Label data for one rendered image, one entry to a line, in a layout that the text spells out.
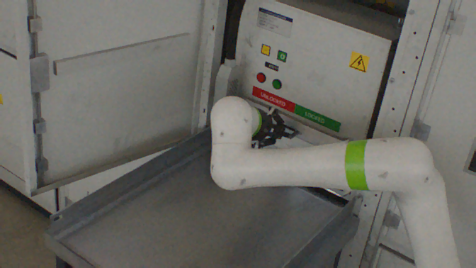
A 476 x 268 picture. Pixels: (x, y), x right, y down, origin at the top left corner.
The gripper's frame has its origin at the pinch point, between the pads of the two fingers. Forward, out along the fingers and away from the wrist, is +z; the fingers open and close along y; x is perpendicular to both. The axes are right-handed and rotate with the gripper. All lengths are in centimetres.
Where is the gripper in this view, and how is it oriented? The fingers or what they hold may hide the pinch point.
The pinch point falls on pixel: (281, 132)
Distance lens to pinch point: 185.0
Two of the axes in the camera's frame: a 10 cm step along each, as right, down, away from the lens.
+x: 8.1, 3.8, -4.4
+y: -4.0, 9.2, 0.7
